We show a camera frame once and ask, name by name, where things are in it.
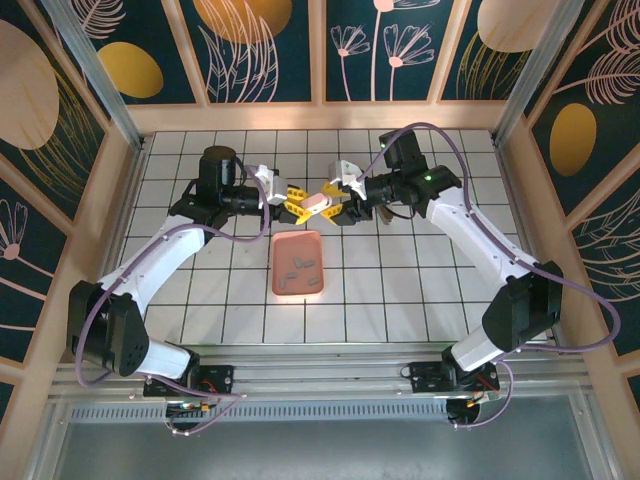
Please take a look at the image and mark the pink plastic tray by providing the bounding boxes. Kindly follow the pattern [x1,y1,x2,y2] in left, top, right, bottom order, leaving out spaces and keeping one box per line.
[269,229,329,301]

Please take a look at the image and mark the black arm base electronics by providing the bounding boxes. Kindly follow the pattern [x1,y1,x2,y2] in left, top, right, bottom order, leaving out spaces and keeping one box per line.
[446,397,485,430]
[164,398,214,434]

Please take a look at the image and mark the slotted metal vent strip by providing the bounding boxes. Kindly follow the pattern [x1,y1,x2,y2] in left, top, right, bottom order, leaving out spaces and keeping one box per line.
[67,402,576,426]

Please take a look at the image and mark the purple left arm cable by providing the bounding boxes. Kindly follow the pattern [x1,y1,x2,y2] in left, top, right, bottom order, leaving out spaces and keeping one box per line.
[73,164,275,437]

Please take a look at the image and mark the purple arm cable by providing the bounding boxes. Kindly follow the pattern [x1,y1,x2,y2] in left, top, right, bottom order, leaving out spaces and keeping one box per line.
[357,122,617,430]
[73,164,275,437]

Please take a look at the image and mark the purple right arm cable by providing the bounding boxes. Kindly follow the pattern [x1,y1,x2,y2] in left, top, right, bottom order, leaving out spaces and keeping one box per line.
[357,122,617,430]

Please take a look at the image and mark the aluminium side rail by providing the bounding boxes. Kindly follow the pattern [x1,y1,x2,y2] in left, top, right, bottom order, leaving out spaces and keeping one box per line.
[497,142,569,354]
[79,142,151,361]

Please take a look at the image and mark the aluminium frame post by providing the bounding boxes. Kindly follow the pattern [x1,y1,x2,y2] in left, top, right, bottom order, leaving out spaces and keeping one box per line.
[42,0,146,151]
[492,0,596,146]

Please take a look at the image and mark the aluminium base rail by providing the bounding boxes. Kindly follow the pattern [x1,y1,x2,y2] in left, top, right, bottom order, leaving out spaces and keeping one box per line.
[49,349,589,401]

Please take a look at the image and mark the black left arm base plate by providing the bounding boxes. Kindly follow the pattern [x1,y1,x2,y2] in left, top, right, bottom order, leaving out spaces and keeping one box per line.
[143,364,236,400]

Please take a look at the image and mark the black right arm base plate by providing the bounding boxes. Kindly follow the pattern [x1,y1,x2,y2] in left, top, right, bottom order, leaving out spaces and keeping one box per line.
[408,360,501,401]

